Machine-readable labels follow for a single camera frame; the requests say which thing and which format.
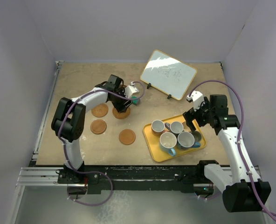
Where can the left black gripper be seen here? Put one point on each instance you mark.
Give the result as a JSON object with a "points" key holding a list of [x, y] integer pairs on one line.
{"points": [[123, 106]]}

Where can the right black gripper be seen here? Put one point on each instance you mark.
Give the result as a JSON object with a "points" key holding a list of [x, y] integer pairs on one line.
{"points": [[191, 115]]}

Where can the light woven front coaster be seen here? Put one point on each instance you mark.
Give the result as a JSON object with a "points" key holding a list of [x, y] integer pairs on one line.
{"points": [[121, 115]]}

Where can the light woven coaster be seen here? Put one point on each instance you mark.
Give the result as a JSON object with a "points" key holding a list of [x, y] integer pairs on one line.
{"points": [[100, 110], [121, 115]]}

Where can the plain orange coaster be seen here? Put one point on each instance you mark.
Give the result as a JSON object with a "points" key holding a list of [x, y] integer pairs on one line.
{"points": [[127, 136], [98, 126]]}

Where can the plain orange front coaster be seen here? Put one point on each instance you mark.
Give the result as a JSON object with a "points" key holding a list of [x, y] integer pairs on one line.
{"points": [[127, 136]]}

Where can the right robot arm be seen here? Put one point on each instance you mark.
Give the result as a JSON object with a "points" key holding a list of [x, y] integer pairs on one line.
{"points": [[243, 190]]}

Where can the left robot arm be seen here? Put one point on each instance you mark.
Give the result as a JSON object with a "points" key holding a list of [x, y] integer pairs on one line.
{"points": [[69, 118]]}

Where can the small orange cup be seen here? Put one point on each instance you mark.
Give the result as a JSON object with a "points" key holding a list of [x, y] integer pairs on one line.
{"points": [[186, 128]]}

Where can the small grey cup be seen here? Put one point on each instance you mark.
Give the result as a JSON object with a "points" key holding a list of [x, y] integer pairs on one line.
{"points": [[197, 136]]}

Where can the green whiteboard eraser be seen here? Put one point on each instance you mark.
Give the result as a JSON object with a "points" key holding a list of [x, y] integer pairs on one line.
{"points": [[135, 100]]}

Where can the blue patterned mug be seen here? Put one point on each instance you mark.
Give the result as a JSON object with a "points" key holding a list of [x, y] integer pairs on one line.
{"points": [[186, 140]]}

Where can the large teal mug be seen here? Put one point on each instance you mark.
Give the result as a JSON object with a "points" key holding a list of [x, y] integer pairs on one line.
{"points": [[167, 143]]}

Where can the yellow tray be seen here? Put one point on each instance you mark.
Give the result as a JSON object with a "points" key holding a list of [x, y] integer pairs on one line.
{"points": [[153, 141]]}

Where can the grey handled mug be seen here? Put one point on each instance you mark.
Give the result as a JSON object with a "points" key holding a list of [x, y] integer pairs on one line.
{"points": [[176, 127]]}

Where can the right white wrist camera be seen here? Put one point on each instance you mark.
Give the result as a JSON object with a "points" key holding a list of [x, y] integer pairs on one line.
{"points": [[196, 98]]}

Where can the pink handled patterned mug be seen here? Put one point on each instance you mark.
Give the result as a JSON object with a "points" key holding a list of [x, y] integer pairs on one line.
{"points": [[158, 127]]}

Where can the small whiteboard with wooden frame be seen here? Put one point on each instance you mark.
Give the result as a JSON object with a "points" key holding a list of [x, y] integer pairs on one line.
{"points": [[168, 75]]}

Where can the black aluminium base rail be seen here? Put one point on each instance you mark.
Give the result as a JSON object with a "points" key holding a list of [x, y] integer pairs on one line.
{"points": [[183, 178]]}

